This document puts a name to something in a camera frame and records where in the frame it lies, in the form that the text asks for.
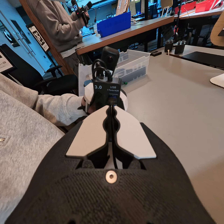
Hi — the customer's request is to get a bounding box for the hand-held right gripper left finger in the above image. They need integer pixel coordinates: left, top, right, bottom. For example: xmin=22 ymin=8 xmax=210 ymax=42
xmin=66 ymin=105 xmax=112 ymax=169

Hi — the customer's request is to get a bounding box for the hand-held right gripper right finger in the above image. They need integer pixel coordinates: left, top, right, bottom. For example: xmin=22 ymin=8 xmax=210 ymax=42
xmin=112 ymin=105 xmax=156 ymax=169

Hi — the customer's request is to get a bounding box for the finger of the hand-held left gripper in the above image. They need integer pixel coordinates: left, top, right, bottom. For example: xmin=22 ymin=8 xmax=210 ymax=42
xmin=84 ymin=80 xmax=96 ymax=113
xmin=120 ymin=90 xmax=128 ymax=111

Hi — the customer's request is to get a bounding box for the black usb cable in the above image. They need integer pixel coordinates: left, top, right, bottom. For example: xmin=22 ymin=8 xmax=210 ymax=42
xmin=108 ymin=94 xmax=118 ymax=169

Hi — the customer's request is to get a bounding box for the black usb hub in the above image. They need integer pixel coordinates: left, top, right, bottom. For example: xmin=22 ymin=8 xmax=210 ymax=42
xmin=91 ymin=77 xmax=122 ymax=115

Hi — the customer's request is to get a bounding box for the person's left forearm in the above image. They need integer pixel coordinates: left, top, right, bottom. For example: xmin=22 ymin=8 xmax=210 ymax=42
xmin=34 ymin=93 xmax=88 ymax=127

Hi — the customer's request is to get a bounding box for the person's left hand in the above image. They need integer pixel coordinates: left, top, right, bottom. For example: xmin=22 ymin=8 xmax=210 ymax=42
xmin=81 ymin=96 xmax=96 ymax=115

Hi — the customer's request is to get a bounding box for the clear plastic bin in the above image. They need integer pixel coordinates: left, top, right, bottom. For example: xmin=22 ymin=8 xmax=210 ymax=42
xmin=87 ymin=49 xmax=151 ymax=84

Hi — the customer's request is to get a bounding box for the black office chair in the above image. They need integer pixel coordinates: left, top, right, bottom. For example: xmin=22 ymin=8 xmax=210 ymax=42
xmin=3 ymin=44 xmax=78 ymax=96

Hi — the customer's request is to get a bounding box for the blue plastic bin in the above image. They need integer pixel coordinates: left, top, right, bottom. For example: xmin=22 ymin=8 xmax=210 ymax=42
xmin=97 ymin=11 xmax=131 ymax=37

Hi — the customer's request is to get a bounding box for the long wooden workbench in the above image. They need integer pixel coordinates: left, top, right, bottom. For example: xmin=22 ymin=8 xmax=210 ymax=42
xmin=76 ymin=15 xmax=175 ymax=55

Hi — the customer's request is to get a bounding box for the black battery charger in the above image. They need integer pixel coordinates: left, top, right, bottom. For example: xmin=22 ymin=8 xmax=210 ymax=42
xmin=174 ymin=40 xmax=186 ymax=54
xmin=164 ymin=39 xmax=175 ymax=53

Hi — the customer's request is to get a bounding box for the person's grey sweatshirt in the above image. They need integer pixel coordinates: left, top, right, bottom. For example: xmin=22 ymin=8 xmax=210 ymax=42
xmin=0 ymin=73 xmax=65 ymax=224

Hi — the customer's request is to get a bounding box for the framed tag poster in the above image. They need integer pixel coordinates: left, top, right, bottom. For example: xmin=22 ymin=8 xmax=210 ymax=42
xmin=0 ymin=44 xmax=17 ymax=74
xmin=26 ymin=23 xmax=50 ymax=52

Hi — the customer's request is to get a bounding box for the black tripod stand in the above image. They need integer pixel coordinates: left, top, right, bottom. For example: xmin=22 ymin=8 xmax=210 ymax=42
xmin=173 ymin=0 xmax=183 ymax=41

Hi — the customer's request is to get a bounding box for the tan plywood chair back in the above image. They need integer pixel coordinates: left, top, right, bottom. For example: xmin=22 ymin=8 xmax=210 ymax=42
xmin=210 ymin=16 xmax=224 ymax=47
xmin=161 ymin=0 xmax=173 ymax=9

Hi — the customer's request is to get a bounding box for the black desk mat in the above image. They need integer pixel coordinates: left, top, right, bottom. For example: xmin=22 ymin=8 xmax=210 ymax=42
xmin=182 ymin=51 xmax=224 ymax=69

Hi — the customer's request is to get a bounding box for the red plastic bin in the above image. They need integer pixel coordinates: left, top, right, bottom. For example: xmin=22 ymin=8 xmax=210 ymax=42
xmin=195 ymin=0 xmax=224 ymax=13
xmin=175 ymin=1 xmax=196 ymax=13

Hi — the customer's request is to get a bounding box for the white flat pad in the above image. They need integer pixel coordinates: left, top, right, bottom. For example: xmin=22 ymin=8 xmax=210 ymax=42
xmin=210 ymin=73 xmax=224 ymax=88

